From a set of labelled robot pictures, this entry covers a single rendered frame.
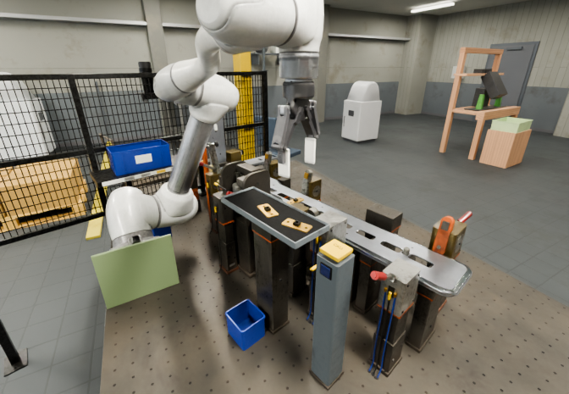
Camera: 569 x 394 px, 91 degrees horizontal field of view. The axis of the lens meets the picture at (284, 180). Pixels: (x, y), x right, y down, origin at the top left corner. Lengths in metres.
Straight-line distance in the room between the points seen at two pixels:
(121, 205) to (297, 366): 0.90
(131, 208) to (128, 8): 6.45
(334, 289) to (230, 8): 0.62
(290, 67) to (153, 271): 0.99
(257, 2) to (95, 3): 7.04
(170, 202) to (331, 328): 0.87
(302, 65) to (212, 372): 0.92
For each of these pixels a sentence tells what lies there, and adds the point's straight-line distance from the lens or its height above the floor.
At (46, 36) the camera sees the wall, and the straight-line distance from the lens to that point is 7.54.
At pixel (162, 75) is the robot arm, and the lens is 1.05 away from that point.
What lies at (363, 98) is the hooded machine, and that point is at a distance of 6.37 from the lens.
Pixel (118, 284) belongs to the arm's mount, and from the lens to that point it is 1.33.
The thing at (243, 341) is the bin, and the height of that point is 0.74.
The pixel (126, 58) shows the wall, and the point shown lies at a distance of 7.43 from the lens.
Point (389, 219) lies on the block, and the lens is 1.19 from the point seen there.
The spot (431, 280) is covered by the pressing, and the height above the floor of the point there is 1.00.
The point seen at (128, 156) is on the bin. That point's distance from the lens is 1.76.
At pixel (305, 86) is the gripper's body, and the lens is 0.66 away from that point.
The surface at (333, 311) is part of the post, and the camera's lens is 0.80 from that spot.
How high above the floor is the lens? 1.58
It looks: 22 degrees down
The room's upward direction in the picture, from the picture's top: straight up
